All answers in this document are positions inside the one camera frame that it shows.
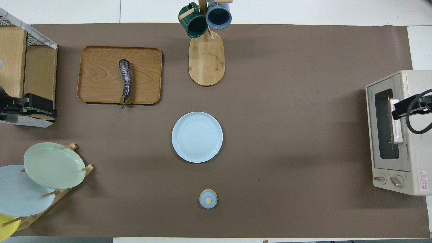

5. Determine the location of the pale green racked plate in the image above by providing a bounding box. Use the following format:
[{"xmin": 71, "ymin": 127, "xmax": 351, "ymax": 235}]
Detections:
[{"xmin": 24, "ymin": 142, "xmax": 86, "ymax": 189}]

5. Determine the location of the brown table mat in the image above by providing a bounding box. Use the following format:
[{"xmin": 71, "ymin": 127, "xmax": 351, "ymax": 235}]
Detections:
[{"xmin": 0, "ymin": 23, "xmax": 430, "ymax": 238}]

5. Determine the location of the wooden serving tray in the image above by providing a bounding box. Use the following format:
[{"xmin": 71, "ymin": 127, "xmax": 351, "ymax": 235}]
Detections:
[{"xmin": 77, "ymin": 46, "xmax": 163, "ymax": 105}]

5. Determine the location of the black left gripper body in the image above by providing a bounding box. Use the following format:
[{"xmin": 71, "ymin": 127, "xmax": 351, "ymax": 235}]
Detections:
[{"xmin": 0, "ymin": 86, "xmax": 27, "ymax": 117}]

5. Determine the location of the light blue round plate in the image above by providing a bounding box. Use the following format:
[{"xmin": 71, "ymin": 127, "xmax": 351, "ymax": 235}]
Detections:
[{"xmin": 171, "ymin": 112, "xmax": 223, "ymax": 163}]

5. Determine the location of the light blue racked plate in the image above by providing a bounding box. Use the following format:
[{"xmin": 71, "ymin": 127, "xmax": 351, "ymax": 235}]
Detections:
[{"xmin": 0, "ymin": 165, "xmax": 56, "ymax": 217}]

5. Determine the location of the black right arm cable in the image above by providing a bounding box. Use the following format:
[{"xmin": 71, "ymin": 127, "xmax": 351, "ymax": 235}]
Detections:
[{"xmin": 405, "ymin": 89, "xmax": 432, "ymax": 135}]

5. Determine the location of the dark green mug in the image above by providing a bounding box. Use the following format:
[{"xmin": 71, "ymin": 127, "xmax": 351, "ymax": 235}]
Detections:
[{"xmin": 178, "ymin": 3, "xmax": 209, "ymax": 38}]

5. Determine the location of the blue mug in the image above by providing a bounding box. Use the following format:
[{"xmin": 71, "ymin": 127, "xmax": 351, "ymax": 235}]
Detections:
[{"xmin": 206, "ymin": 0, "xmax": 232, "ymax": 30}]

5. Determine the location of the dark purple eggplant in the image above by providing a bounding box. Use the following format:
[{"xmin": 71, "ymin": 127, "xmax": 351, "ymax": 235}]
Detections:
[{"xmin": 118, "ymin": 59, "xmax": 133, "ymax": 110}]

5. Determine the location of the small blue call bell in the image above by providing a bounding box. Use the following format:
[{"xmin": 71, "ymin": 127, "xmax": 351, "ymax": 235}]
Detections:
[{"xmin": 199, "ymin": 189, "xmax": 218, "ymax": 209}]

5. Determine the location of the wooden plate rack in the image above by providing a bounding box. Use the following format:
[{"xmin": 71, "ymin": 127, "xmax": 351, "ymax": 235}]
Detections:
[{"xmin": 0, "ymin": 143, "xmax": 95, "ymax": 232}]

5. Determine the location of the beige toaster oven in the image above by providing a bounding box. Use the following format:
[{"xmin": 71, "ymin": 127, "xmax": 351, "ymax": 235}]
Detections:
[{"xmin": 366, "ymin": 70, "xmax": 432, "ymax": 196}]

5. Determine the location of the yellow racked plate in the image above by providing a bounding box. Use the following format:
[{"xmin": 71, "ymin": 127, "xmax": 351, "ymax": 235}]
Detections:
[{"xmin": 0, "ymin": 213, "xmax": 21, "ymax": 242}]

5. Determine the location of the wooden mug tree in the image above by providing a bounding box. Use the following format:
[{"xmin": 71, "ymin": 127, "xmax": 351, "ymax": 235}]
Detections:
[{"xmin": 179, "ymin": 0, "xmax": 233, "ymax": 87}]

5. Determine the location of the black wire basket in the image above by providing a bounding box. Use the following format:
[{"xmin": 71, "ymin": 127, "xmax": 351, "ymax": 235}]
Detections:
[{"xmin": 0, "ymin": 15, "xmax": 46, "ymax": 47}]

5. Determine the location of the wooden shelf unit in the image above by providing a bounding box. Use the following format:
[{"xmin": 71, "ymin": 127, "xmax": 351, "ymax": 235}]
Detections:
[{"xmin": 0, "ymin": 25, "xmax": 58, "ymax": 127}]

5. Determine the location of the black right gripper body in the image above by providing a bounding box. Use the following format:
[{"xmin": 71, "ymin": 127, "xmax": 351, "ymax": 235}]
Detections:
[{"xmin": 418, "ymin": 94, "xmax": 432, "ymax": 112}]

